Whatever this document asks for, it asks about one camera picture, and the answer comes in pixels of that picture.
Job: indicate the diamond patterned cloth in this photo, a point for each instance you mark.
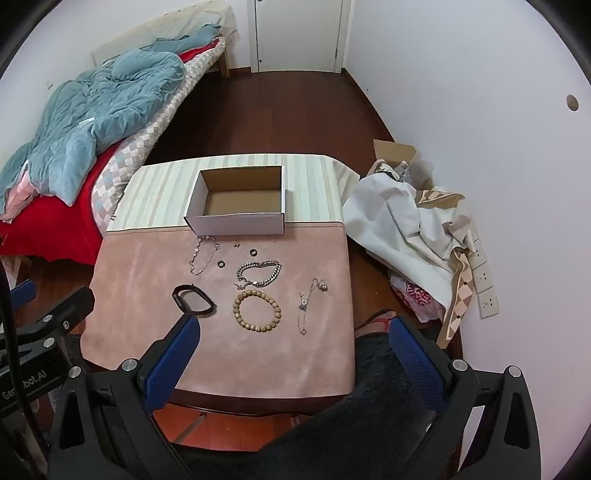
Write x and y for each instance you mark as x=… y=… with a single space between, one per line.
x=461 y=295

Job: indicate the white cardboard box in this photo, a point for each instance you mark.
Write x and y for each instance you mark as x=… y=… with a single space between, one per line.
x=235 y=225

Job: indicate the white power strip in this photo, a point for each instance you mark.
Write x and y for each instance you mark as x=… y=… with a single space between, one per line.
x=487 y=300

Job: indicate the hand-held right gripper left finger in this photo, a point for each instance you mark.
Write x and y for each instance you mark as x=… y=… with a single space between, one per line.
x=173 y=364

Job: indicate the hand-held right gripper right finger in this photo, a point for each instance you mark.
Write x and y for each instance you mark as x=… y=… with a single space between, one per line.
x=415 y=364

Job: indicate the wooden bed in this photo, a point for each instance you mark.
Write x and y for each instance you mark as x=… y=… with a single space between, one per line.
x=224 y=62

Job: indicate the black wristband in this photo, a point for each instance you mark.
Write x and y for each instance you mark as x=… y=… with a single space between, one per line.
x=178 y=291

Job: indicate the white cloth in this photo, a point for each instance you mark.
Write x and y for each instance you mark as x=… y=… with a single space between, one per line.
x=397 y=221

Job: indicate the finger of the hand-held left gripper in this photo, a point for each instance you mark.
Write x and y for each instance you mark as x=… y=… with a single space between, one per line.
x=69 y=307
x=23 y=292

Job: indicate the cream headboard cover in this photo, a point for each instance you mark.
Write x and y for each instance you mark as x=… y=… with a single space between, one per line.
x=152 y=27

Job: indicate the red blanket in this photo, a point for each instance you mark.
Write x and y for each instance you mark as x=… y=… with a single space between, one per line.
x=55 y=230

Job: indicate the white door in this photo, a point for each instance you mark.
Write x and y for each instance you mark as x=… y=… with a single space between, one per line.
x=295 y=32

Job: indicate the red printed plastic bag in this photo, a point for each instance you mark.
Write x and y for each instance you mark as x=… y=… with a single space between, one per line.
x=415 y=295

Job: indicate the pink cloth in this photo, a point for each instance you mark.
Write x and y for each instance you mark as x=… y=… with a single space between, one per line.
x=16 y=198

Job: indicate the blue quilt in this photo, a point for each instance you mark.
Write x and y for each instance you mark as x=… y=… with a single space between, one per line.
x=101 y=106

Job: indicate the checked bed sheet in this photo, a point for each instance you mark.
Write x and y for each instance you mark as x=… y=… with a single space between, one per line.
x=138 y=152

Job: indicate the person's slippered foot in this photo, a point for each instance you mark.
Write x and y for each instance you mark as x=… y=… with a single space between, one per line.
x=376 y=321

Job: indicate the brown cardboard box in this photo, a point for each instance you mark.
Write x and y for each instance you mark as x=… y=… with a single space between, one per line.
x=392 y=150

